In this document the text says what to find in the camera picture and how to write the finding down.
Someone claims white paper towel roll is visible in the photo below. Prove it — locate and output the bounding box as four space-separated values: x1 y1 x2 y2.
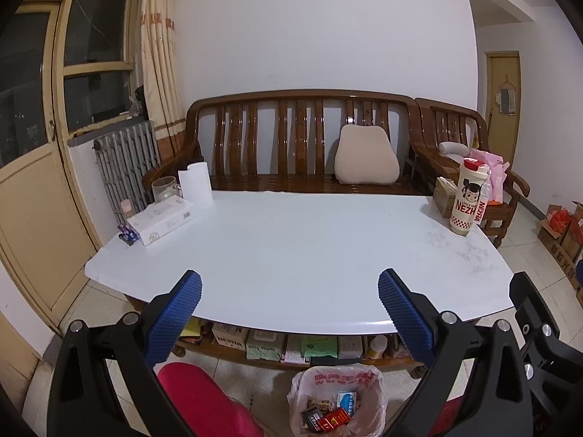
177 161 213 208

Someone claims plastic bag with red print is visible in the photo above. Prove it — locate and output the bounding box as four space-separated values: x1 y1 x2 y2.
287 364 388 437

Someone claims small yellow bottle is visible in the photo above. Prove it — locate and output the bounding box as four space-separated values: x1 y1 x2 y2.
368 334 389 359

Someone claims printed cardboard carton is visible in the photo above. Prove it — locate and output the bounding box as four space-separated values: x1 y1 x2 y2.
549 232 583 292

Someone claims printed brown box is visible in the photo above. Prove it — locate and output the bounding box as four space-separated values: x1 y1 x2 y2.
212 322 249 347

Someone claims black box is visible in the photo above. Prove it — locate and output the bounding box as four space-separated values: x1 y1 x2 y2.
301 407 325 432

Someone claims white roll pillow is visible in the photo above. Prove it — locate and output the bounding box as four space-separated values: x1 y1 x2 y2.
437 142 472 161

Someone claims green wipes pack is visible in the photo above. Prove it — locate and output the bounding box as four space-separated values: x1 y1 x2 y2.
246 330 285 360

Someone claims red and white packet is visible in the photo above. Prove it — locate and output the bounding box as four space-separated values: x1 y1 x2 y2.
280 334 310 365

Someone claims pink plastic bag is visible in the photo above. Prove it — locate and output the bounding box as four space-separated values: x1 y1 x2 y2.
469 148 510 205

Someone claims tan cardboard box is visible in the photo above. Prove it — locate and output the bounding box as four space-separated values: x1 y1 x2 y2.
433 177 458 218

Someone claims red box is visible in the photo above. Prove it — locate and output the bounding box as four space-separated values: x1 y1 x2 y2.
317 408 351 433

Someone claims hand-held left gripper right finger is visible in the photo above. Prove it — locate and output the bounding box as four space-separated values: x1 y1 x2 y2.
377 268 533 437

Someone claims long white box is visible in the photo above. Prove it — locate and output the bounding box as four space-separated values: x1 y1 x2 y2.
126 197 194 247

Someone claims wooden slatted sofa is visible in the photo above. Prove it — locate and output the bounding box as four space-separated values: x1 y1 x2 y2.
142 90 433 196

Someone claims bright green packet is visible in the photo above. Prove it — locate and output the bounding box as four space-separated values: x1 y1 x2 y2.
296 334 339 359

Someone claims cream framed glazed door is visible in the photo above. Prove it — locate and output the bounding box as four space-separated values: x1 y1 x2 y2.
0 0 142 333

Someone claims cartoon print tumbler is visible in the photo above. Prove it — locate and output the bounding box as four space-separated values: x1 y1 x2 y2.
449 157 492 237

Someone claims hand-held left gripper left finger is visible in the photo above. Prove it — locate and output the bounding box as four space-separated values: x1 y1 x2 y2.
47 270 203 437

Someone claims white top wooden table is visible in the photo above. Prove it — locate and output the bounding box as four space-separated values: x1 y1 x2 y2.
85 190 515 369

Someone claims wooden armchair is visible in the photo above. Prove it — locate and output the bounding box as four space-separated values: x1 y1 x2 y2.
414 97 531 249

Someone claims yellow door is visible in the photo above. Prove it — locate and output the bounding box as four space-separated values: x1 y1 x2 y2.
484 51 521 167

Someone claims cream curtain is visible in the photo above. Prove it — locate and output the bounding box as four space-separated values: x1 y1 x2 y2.
137 0 187 165

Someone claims grey radiator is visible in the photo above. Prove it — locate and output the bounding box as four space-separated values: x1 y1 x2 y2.
93 119 161 212

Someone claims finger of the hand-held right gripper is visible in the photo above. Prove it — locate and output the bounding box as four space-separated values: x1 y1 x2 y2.
509 272 583 420

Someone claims beige cushion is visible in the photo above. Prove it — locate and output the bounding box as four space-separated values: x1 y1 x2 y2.
334 124 400 186

